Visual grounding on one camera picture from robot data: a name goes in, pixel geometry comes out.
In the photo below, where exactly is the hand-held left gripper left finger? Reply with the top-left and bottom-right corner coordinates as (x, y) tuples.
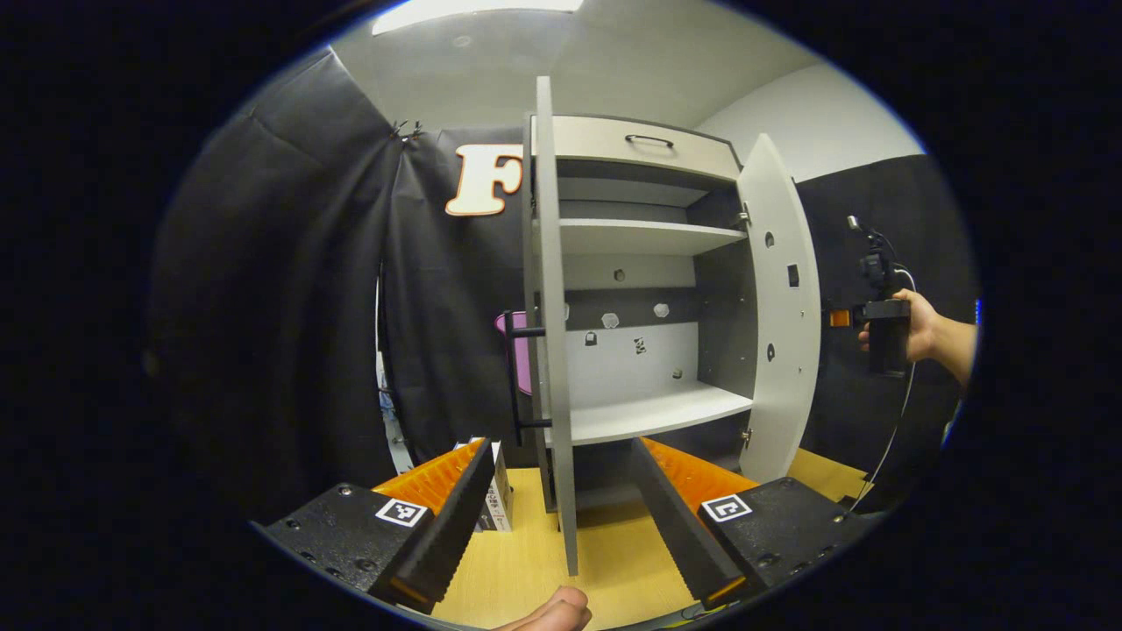
(254, 436), (497, 614)

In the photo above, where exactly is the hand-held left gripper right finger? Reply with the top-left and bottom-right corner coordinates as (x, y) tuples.
(629, 436), (882, 612)

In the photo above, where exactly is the white cabinet with grey interior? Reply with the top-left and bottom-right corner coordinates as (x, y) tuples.
(522, 114), (759, 514)

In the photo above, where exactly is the white cabinet drawer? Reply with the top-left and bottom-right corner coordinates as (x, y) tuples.
(552, 116), (742, 182)

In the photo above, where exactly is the white printed box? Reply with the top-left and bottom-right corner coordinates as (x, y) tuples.
(454, 438), (515, 534)

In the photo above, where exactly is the thin gripper cable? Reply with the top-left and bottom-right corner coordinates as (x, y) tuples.
(843, 265), (920, 514)

